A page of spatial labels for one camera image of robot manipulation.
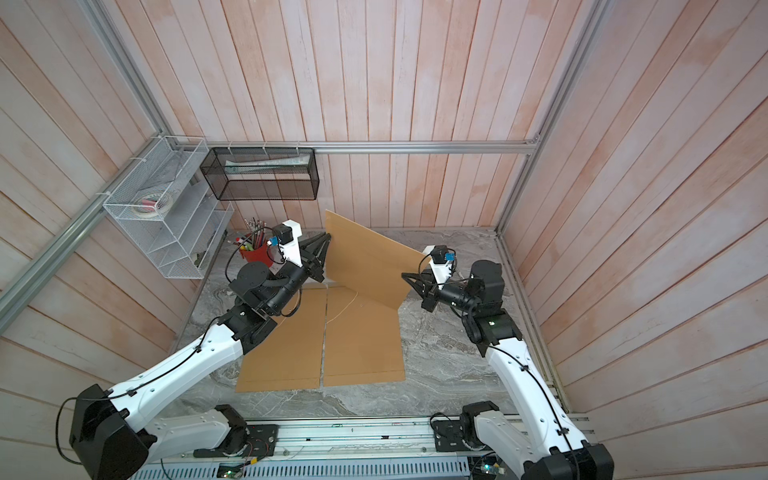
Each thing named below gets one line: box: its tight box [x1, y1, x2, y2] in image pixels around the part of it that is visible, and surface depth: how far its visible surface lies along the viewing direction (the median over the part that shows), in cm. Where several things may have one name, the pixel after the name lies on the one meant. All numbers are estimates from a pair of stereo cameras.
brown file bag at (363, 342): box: [323, 286, 407, 387], surface depth 92 cm
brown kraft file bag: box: [236, 287, 327, 393], surface depth 85 cm
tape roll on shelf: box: [133, 193, 168, 217], surface depth 75 cm
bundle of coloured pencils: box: [244, 216, 267, 250], surface depth 102 cm
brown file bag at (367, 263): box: [325, 209, 431, 309], surface depth 59 cm
